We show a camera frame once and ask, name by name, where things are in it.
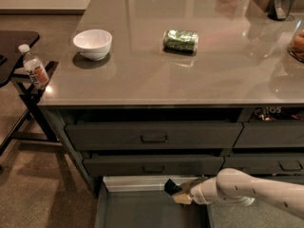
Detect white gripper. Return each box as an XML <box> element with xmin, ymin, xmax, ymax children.
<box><xmin>172</xmin><ymin>178</ymin><xmax>209</xmax><ymax>205</ymax></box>

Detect blue rxbar blueberry bar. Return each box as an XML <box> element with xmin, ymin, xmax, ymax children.
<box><xmin>164</xmin><ymin>179</ymin><xmax>181</xmax><ymax>196</ymax></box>

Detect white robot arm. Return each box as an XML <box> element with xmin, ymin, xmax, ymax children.
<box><xmin>172</xmin><ymin>168</ymin><xmax>304</xmax><ymax>219</ymax></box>

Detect open bottom left drawer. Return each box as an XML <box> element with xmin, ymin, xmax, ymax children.
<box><xmin>94</xmin><ymin>176</ymin><xmax>214</xmax><ymax>228</ymax></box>

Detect middle right grey drawer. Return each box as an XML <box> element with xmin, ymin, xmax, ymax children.
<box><xmin>222</xmin><ymin>154</ymin><xmax>304</xmax><ymax>175</ymax></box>

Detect grey drawer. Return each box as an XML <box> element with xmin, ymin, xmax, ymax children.
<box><xmin>222</xmin><ymin>154</ymin><xmax>304</xmax><ymax>175</ymax></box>
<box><xmin>267</xmin><ymin>176</ymin><xmax>304</xmax><ymax>185</ymax></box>
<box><xmin>83</xmin><ymin>155</ymin><xmax>223</xmax><ymax>177</ymax></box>
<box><xmin>235</xmin><ymin>121</ymin><xmax>304</xmax><ymax>148</ymax></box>
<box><xmin>65</xmin><ymin>122</ymin><xmax>242</xmax><ymax>151</ymax></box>

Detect top right grey drawer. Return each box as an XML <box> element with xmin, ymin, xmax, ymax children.
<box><xmin>235</xmin><ymin>121</ymin><xmax>304</xmax><ymax>148</ymax></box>

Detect top left grey drawer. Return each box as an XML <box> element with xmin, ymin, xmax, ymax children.
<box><xmin>65</xmin><ymin>122</ymin><xmax>242</xmax><ymax>151</ymax></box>

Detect middle left grey drawer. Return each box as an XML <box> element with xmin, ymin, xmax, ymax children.
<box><xmin>83</xmin><ymin>155</ymin><xmax>223</xmax><ymax>177</ymax></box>

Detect bottom right grey drawer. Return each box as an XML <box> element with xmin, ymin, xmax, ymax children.
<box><xmin>267</xmin><ymin>176</ymin><xmax>304</xmax><ymax>185</ymax></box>

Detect snack bags in drawer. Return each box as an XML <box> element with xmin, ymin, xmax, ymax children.
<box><xmin>253</xmin><ymin>106</ymin><xmax>304</xmax><ymax>121</ymax></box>

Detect green soda can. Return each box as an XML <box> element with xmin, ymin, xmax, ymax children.
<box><xmin>163</xmin><ymin>29</ymin><xmax>199</xmax><ymax>53</ymax></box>

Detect white ceramic bowl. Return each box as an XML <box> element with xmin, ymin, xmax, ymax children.
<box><xmin>73</xmin><ymin>29</ymin><xmax>112</xmax><ymax>61</ymax></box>

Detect glass bowl with snacks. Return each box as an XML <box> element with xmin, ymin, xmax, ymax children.
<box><xmin>288</xmin><ymin>20</ymin><xmax>304</xmax><ymax>63</ymax></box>

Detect clear water bottle orange label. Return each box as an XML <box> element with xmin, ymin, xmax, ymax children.
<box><xmin>18</xmin><ymin>44</ymin><xmax>49</xmax><ymax>90</ymax></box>

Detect dark metal jug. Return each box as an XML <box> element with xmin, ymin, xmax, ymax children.
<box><xmin>268</xmin><ymin>0</ymin><xmax>295</xmax><ymax>21</ymax></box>

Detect black side table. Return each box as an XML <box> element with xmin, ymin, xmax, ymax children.
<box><xmin>0</xmin><ymin>30</ymin><xmax>58</xmax><ymax>154</ymax></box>

